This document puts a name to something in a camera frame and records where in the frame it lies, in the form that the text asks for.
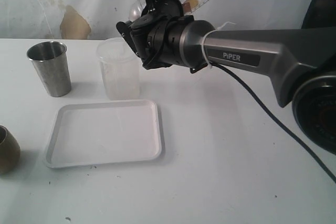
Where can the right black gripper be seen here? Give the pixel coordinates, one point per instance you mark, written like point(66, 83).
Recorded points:
point(148, 31)

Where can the clear shaker lid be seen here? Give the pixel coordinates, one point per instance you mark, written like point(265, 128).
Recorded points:
point(136, 10)

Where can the brown food pieces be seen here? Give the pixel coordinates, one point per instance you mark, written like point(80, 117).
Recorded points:
point(189, 6)

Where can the stainless steel cup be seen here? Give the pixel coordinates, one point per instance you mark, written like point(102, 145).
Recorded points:
point(50, 62)

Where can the brown wooden cup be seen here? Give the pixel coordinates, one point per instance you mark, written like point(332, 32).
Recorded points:
point(10, 151)

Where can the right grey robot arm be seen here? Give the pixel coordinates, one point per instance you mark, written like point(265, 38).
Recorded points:
point(299, 62)

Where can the translucent plastic container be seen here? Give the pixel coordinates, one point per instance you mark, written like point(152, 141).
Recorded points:
point(120, 69)

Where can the white rectangular tray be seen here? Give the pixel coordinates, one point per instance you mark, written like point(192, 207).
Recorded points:
point(104, 133)

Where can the dark object at right edge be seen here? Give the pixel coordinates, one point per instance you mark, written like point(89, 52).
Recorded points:
point(320, 13)

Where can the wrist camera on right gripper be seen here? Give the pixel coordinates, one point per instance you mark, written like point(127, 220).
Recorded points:
point(124, 30)

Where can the white cable tie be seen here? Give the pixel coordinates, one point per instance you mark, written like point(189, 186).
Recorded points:
point(205, 48)

